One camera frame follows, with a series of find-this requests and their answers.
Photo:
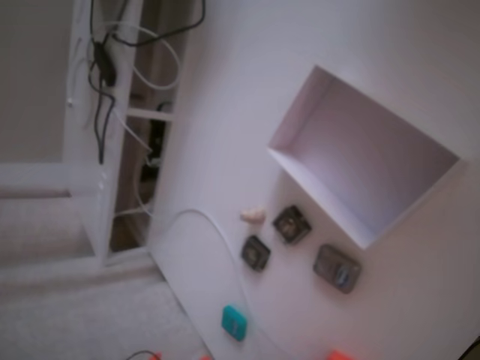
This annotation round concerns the teal green cube box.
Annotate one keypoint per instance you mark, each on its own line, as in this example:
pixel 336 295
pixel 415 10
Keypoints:
pixel 234 323

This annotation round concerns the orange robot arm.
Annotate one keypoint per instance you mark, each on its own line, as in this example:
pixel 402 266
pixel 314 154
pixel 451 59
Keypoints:
pixel 337 355

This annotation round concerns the white cardboard bin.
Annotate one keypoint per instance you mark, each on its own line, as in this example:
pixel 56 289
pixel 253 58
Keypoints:
pixel 375 161

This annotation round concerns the black stamp case red inlay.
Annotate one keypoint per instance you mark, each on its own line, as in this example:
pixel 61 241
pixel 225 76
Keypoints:
pixel 255 252
pixel 291 224

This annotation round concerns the small cream animal figurine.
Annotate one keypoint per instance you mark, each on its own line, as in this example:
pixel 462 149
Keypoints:
pixel 253 216

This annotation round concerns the grey plastic case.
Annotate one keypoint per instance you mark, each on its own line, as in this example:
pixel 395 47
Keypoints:
pixel 336 268

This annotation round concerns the black power strip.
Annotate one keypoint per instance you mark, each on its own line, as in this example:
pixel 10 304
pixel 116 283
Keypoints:
pixel 157 135

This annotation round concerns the white metal shelf frame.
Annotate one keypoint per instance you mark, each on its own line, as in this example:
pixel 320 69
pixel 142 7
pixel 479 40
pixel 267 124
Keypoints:
pixel 101 210

